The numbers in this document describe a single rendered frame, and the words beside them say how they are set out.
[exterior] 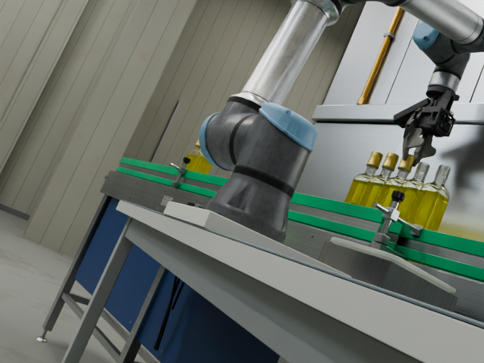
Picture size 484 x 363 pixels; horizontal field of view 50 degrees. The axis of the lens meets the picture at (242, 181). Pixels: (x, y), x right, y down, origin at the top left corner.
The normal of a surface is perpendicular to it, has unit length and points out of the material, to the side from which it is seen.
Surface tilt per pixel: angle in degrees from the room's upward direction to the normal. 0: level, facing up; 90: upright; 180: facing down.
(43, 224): 90
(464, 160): 90
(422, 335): 90
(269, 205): 72
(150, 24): 90
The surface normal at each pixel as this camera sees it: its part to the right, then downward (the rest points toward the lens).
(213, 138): -0.80, -0.10
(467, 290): -0.74, -0.40
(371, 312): -0.84, -0.42
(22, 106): 0.36, 0.02
